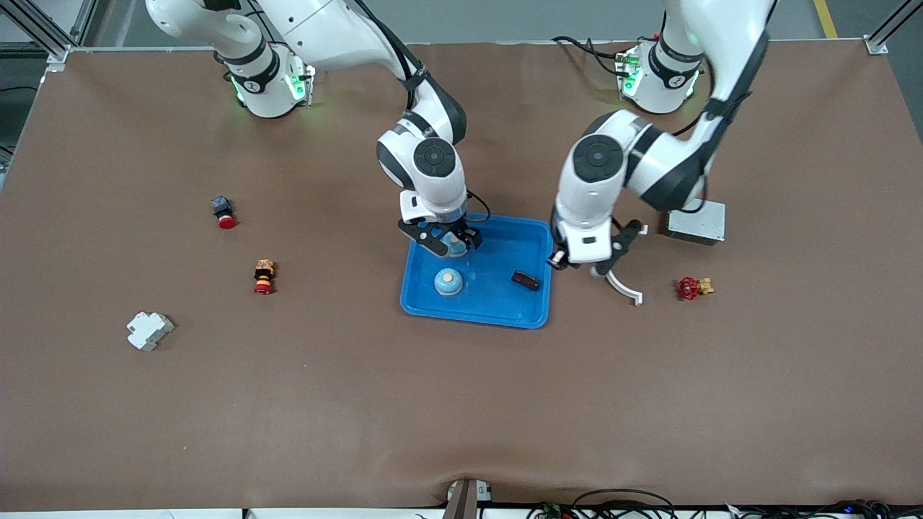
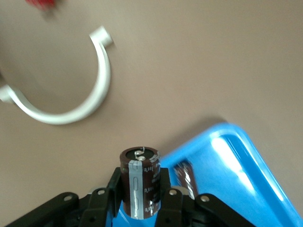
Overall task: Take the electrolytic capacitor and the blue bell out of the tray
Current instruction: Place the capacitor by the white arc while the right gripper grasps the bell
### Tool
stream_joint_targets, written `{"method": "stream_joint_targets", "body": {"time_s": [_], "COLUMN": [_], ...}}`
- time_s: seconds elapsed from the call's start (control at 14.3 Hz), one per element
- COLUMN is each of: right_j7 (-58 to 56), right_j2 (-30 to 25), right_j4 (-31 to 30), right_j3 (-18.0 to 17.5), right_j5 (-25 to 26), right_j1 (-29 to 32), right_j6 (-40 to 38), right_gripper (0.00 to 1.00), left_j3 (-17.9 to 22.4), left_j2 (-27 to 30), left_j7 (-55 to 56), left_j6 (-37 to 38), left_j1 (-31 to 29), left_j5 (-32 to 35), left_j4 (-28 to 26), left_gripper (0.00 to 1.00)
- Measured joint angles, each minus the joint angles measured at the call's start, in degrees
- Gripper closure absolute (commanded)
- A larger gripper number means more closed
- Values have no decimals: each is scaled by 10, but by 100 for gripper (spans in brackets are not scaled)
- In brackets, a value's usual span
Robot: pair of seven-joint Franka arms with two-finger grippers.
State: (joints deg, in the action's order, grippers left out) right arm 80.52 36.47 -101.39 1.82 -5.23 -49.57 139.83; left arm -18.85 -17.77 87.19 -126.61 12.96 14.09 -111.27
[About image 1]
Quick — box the white curved plastic clamp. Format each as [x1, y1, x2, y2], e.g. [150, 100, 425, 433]
[604, 225, 648, 306]

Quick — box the blue plastic tray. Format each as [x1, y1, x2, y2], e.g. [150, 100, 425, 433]
[400, 215, 555, 330]

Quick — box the silver metal box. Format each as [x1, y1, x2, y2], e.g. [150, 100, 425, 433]
[666, 200, 726, 247]

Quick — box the brown table cover sheet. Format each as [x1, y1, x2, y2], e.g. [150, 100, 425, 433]
[0, 40, 923, 511]

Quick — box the white circuit breaker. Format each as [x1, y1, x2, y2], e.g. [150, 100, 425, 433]
[126, 311, 175, 352]

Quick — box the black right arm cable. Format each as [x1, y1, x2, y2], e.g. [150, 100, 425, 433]
[465, 189, 493, 224]

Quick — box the black base cable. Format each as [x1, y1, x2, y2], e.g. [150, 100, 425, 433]
[552, 35, 622, 76]

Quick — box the black looped cable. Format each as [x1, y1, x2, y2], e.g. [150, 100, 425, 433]
[573, 488, 677, 519]

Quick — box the metal bracket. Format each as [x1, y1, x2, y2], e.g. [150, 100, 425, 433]
[443, 479, 495, 519]

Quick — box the bundle of coloured cables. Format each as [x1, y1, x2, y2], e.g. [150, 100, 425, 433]
[721, 499, 923, 519]

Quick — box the aluminium frame post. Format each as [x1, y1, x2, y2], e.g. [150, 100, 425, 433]
[865, 0, 923, 55]
[0, 0, 98, 66]

